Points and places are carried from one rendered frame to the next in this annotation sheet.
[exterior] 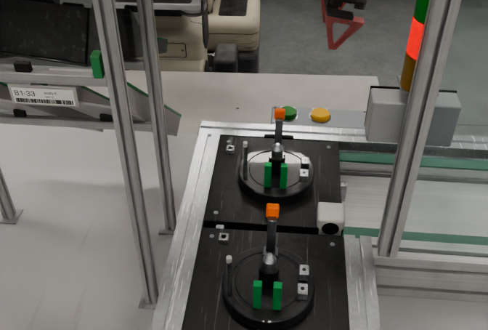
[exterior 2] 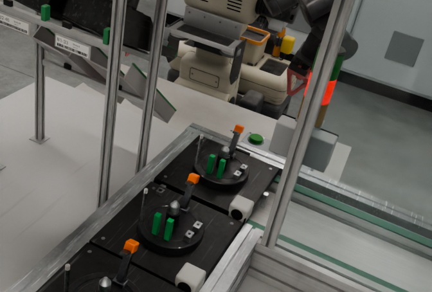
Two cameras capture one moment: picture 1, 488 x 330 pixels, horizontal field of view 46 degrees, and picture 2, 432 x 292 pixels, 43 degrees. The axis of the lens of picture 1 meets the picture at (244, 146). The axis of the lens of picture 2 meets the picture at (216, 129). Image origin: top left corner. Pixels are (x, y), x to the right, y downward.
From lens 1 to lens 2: 0.41 m
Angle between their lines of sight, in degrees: 13
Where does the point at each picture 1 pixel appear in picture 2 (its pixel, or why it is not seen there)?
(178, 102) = (191, 112)
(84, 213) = (87, 154)
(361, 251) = (250, 236)
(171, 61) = (205, 87)
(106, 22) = (117, 10)
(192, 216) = (150, 174)
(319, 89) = not seen: hidden behind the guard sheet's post
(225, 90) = (229, 116)
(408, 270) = (279, 264)
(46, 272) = (44, 178)
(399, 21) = not seen: outside the picture
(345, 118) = not seen: hidden behind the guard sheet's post
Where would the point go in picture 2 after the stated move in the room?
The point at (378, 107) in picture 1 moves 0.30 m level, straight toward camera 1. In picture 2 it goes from (279, 126) to (184, 191)
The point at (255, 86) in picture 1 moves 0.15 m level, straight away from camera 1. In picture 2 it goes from (253, 121) to (266, 103)
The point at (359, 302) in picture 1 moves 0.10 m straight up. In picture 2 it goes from (228, 262) to (238, 226)
